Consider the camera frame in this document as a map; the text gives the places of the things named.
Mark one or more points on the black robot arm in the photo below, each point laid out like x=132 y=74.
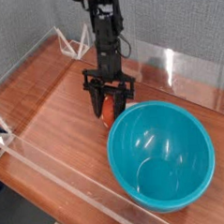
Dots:
x=107 y=23

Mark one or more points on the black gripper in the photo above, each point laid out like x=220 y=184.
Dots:
x=108 y=78

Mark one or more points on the clear acrylic front wall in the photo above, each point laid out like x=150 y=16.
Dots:
x=59 y=189

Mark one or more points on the clear acrylic back wall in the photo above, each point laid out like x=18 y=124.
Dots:
x=177 y=74

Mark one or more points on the clear acrylic corner bracket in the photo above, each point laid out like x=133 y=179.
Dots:
x=75 y=49

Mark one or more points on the clear acrylic left wall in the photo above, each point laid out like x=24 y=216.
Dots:
x=29 y=53

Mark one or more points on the blue plastic bowl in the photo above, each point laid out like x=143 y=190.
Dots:
x=161 y=156

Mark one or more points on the clear acrylic left bracket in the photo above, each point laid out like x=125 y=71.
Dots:
x=1 y=133

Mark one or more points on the clear acrylic wall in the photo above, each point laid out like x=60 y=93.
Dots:
x=29 y=53
x=177 y=74
x=59 y=189

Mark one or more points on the red white toy mushroom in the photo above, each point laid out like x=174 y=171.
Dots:
x=107 y=115

